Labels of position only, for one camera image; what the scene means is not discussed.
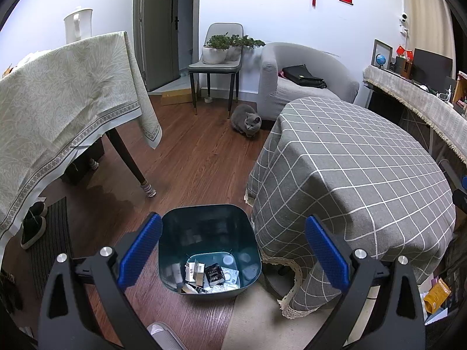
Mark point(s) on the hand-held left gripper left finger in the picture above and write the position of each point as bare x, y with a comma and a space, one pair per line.
140, 251

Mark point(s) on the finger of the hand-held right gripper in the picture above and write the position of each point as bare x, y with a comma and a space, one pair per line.
460, 201
464, 182

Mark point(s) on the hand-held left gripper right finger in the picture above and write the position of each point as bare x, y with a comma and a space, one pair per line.
326, 251

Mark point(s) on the dark teal trash bin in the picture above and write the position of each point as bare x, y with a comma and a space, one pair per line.
204, 226

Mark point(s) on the black plastic packet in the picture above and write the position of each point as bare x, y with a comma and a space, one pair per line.
214, 275

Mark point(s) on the dark ribbed door mat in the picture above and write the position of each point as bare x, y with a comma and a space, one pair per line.
54, 240

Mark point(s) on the grey slipper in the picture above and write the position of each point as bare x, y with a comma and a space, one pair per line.
164, 337

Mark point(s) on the dark wooden table leg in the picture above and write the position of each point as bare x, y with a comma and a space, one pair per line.
127, 160

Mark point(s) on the grey chequered tablecloth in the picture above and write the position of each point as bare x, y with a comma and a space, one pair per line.
346, 160

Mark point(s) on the wooden storage box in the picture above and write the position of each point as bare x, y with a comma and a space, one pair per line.
459, 87

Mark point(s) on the beige fringed sideboard cloth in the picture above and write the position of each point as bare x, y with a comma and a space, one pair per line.
419, 98

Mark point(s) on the yellow packet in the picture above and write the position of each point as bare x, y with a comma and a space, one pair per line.
437, 295

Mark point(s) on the dark box under table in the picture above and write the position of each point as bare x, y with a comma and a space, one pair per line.
82, 167

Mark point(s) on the black shoe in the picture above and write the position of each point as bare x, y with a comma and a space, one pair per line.
38, 209
33, 231

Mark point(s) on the black monitor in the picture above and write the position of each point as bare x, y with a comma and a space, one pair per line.
432, 65

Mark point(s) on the brown box speaker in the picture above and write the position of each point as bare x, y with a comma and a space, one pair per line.
403, 67

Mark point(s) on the small red flags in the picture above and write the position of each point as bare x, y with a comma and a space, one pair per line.
403, 51

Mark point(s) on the framed globe picture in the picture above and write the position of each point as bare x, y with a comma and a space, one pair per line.
381, 56

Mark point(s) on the grey cat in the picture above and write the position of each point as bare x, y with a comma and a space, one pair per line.
242, 116

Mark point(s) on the flat cardboard piece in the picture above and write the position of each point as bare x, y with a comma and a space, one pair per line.
177, 96

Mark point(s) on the beige curtain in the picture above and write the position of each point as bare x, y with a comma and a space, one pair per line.
427, 14

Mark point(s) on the pale green patterned tablecloth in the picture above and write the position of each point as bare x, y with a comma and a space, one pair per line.
54, 98

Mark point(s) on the black handbag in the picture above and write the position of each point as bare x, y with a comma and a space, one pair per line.
302, 76

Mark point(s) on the grey armchair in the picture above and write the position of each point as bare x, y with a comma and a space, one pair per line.
299, 54

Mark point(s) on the grey green door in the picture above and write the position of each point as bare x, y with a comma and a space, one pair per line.
157, 43

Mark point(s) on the potted plant in white pot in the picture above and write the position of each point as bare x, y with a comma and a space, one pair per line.
244, 41
215, 54

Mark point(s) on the grey dining chair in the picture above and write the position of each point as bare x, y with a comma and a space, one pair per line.
224, 31

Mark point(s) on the white kettle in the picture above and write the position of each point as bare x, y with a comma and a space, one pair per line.
78, 22

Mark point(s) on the white security camera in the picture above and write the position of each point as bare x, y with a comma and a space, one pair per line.
404, 17

